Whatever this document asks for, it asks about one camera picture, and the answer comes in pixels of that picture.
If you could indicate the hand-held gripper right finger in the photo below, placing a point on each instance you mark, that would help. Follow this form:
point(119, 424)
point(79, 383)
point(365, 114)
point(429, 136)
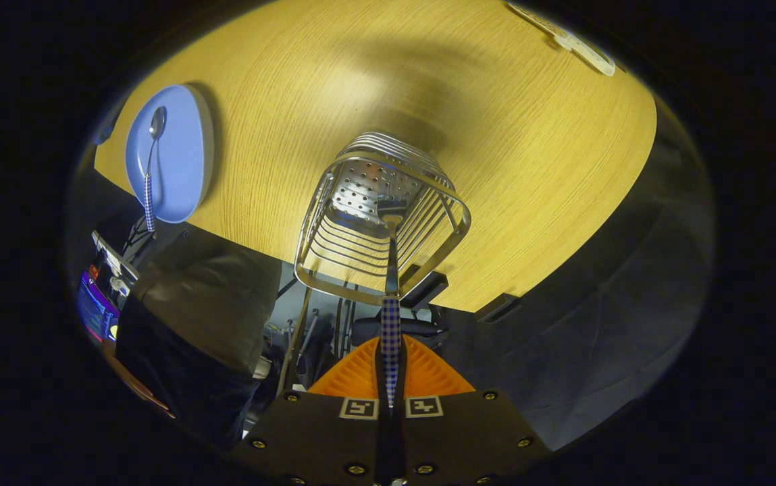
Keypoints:
point(469, 439)

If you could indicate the blue round plate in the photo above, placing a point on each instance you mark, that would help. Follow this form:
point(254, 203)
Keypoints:
point(182, 155)

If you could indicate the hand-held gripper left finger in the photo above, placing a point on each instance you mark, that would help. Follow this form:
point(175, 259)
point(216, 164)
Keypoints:
point(320, 439)

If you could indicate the laptop with lit screen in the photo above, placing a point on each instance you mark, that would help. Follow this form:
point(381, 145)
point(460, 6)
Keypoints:
point(94, 310)

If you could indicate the person's trousered leg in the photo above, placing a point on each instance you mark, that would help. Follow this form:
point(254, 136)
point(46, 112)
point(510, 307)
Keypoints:
point(212, 290)

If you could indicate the white divided tray of beans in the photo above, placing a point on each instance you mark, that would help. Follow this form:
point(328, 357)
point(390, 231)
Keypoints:
point(587, 54)

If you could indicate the black table bracket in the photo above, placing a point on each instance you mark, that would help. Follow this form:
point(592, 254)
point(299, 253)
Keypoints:
point(496, 308)
point(425, 289)

